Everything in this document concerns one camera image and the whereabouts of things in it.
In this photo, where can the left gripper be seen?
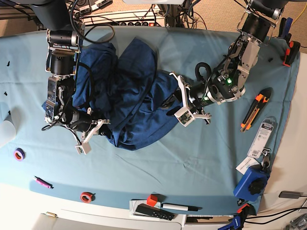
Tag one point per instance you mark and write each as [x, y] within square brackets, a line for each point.
[189, 96]

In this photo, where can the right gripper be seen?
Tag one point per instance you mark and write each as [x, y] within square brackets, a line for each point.
[86, 124]

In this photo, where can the blue t-shirt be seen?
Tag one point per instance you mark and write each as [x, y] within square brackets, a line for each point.
[129, 91]

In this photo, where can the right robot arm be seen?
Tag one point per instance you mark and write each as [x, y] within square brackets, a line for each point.
[65, 36]

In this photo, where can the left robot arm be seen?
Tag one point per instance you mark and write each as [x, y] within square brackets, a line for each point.
[226, 82]

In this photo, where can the red tape roll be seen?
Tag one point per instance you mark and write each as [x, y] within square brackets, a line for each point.
[87, 197]

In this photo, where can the pink marker pen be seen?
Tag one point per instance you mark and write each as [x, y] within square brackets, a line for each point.
[43, 183]

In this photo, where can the purple tape roll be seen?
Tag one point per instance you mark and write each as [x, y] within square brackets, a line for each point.
[19, 154]

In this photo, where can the white translucent cup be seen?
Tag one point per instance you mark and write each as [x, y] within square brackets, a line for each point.
[7, 132]

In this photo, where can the light blue table cloth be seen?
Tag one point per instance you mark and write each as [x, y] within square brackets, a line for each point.
[194, 165]

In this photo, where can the red cube block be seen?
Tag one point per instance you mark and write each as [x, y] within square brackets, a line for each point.
[152, 200]

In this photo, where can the orange black utility knife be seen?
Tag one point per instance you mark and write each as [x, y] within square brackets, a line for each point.
[257, 105]

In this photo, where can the power strip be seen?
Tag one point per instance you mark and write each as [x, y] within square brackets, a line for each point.
[126, 18]

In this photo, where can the packaged tool blister card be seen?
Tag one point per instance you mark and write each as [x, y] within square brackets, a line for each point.
[261, 138]

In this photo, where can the white paper tag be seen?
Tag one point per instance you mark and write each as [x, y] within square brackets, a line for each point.
[246, 163]

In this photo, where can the black remote control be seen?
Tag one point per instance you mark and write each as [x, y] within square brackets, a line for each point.
[154, 212]

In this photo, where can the white black marker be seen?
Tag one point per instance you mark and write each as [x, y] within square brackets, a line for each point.
[179, 207]

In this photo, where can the metal keys carabiner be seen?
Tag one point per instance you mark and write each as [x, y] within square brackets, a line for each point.
[266, 153]

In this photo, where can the blue box with knob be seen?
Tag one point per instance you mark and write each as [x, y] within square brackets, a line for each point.
[252, 184]

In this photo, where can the blue orange bottom clamp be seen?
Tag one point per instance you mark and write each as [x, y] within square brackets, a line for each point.
[237, 222]

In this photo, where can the orange black clamp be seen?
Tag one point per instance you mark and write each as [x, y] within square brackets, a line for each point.
[290, 53]

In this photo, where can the blue black clamp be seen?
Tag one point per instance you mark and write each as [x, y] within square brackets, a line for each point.
[284, 28]

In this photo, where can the grey adapter box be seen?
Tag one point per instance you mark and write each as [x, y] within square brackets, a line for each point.
[289, 195]

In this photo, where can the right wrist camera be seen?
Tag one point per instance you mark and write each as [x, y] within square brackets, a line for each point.
[84, 148]

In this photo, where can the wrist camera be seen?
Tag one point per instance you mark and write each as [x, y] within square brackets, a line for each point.
[184, 116]
[84, 148]

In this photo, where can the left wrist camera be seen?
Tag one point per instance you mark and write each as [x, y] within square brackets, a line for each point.
[184, 116]

